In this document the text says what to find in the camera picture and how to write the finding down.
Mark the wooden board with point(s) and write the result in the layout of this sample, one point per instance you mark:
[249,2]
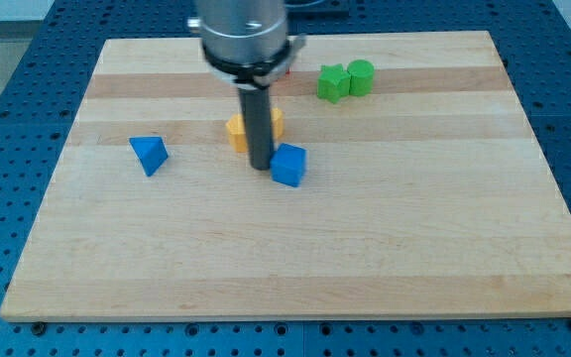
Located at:
[428,198]

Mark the yellow block left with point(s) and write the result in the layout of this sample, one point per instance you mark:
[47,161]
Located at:
[236,133]

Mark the green star block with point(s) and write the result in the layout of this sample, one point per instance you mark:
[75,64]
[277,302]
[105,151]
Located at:
[333,83]

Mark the yellow block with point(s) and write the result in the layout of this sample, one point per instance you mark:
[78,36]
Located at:
[277,122]
[236,133]

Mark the blue cube block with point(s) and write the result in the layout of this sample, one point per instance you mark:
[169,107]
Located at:
[288,164]

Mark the yellow block right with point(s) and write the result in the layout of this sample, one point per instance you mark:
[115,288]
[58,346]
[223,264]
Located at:
[277,122]

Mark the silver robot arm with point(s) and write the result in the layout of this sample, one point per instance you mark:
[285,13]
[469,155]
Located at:
[246,44]

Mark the green cylinder block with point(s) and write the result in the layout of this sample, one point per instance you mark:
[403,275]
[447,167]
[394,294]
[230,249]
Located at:
[362,77]

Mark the blue triangle block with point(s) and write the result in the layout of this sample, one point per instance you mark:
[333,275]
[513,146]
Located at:
[151,152]

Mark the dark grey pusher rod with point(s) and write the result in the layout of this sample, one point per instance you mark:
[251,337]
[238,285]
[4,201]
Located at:
[256,112]

